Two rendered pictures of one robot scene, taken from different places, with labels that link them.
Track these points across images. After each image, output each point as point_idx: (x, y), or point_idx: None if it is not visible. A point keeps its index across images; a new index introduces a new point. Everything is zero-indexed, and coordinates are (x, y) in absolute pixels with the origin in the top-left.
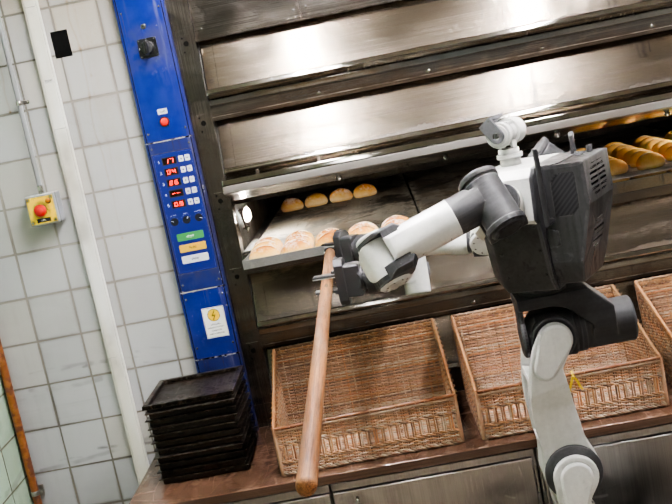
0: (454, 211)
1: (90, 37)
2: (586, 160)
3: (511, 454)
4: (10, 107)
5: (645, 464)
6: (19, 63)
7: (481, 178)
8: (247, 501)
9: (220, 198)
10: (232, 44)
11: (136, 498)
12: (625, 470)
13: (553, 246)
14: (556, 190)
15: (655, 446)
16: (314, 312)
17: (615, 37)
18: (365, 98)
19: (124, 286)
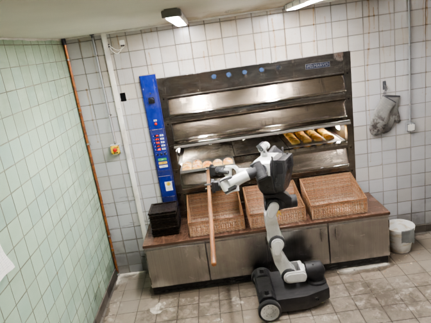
0: (248, 173)
1: (132, 95)
2: (286, 159)
3: (259, 233)
4: (105, 116)
5: (297, 237)
6: (109, 102)
7: (256, 165)
8: (179, 244)
9: (172, 147)
10: (178, 99)
11: (145, 241)
12: (292, 239)
13: (275, 182)
14: (277, 167)
15: (301, 232)
16: (200, 184)
17: (298, 104)
18: (219, 118)
19: (140, 173)
